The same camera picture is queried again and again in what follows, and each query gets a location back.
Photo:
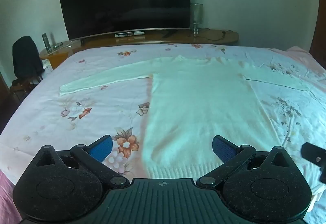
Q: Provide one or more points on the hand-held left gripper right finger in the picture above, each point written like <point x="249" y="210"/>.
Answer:
<point x="222" y="148"/>

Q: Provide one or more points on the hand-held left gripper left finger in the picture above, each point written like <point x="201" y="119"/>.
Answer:
<point x="102" y="148"/>

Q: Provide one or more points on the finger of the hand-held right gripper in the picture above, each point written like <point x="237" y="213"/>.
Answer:
<point x="312" y="151"/>

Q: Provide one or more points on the white knit sweater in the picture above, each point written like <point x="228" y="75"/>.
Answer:
<point x="198" y="101"/>

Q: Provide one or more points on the floral pink bed sheet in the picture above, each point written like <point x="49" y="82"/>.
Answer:
<point x="76" y="122"/>

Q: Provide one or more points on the dark wooden chair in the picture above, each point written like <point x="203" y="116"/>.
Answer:
<point x="21" y="86"/>

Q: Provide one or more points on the silver set-top box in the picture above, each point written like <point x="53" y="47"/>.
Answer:
<point x="129" y="34"/>

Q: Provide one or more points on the wooden television stand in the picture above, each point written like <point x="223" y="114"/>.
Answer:
<point x="152" y="40"/>

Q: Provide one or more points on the black remote control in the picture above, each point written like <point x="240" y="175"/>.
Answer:
<point x="45" y="41"/>

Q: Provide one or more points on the brown wooden wardrobe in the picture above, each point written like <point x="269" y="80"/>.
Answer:
<point x="319" y="22"/>

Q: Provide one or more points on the clear glass vase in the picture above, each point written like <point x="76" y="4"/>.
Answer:
<point x="196" y="13"/>

